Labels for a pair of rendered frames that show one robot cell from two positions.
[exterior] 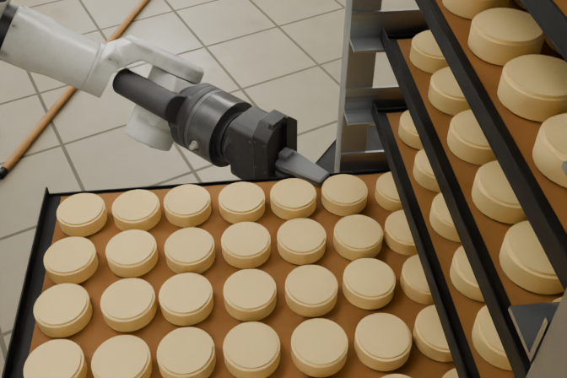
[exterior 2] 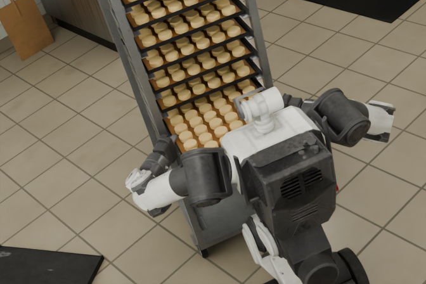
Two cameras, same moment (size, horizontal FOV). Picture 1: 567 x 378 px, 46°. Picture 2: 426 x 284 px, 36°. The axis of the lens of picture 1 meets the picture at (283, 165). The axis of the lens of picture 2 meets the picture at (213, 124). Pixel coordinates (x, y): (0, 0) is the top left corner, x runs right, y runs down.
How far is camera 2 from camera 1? 2.21 m
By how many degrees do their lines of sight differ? 69
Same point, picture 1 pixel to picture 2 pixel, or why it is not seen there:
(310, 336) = (230, 116)
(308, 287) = (216, 122)
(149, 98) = (156, 170)
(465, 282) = (219, 82)
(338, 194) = (183, 127)
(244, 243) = (206, 135)
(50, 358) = not seen: hidden behind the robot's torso
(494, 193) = (212, 62)
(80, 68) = not seen: hidden behind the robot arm
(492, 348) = (233, 76)
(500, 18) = (185, 48)
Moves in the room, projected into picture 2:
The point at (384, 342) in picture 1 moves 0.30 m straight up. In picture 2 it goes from (227, 107) to (209, 41)
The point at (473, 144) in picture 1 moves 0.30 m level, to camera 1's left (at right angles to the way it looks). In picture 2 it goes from (198, 67) to (219, 110)
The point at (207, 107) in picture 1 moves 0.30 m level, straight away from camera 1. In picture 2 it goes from (156, 158) to (77, 193)
